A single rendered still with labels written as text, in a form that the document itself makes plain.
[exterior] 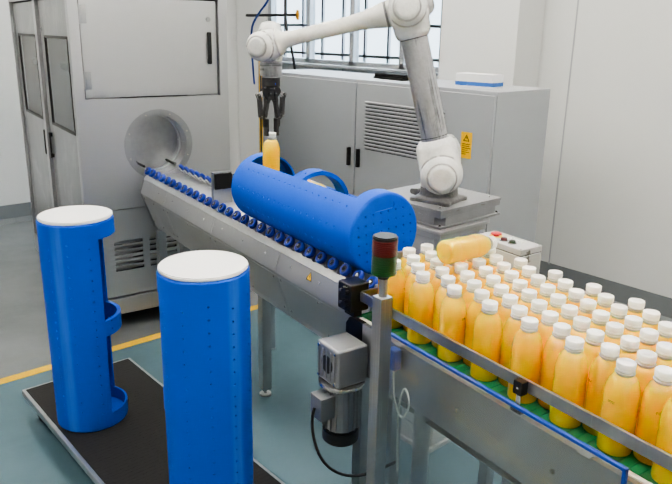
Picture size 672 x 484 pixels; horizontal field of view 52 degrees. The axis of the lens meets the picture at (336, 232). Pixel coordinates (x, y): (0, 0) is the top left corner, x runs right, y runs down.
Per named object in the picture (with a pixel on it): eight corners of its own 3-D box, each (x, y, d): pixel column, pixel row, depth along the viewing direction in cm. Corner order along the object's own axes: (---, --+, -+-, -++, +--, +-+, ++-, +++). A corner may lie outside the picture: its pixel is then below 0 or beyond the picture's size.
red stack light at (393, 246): (386, 249, 173) (387, 234, 172) (402, 255, 168) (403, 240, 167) (366, 253, 170) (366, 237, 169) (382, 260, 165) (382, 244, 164)
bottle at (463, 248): (456, 258, 192) (501, 248, 203) (446, 236, 194) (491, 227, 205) (442, 268, 198) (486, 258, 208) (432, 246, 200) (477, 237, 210)
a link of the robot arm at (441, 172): (465, 183, 270) (468, 196, 249) (424, 191, 273) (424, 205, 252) (426, -18, 251) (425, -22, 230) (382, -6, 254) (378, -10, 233)
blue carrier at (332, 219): (291, 209, 309) (286, 147, 300) (418, 263, 240) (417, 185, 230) (234, 223, 294) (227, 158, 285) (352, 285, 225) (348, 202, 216)
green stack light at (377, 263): (385, 267, 175) (386, 249, 173) (401, 274, 170) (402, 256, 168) (365, 272, 171) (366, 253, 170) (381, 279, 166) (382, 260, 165)
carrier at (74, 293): (72, 441, 272) (139, 417, 290) (50, 230, 248) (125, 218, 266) (48, 411, 293) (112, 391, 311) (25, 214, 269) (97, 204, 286)
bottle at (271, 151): (270, 183, 282) (270, 138, 276) (259, 180, 287) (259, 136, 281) (283, 180, 287) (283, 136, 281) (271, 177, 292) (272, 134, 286)
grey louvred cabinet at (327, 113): (311, 242, 586) (312, 69, 545) (526, 322, 431) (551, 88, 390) (259, 254, 552) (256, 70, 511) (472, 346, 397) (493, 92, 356)
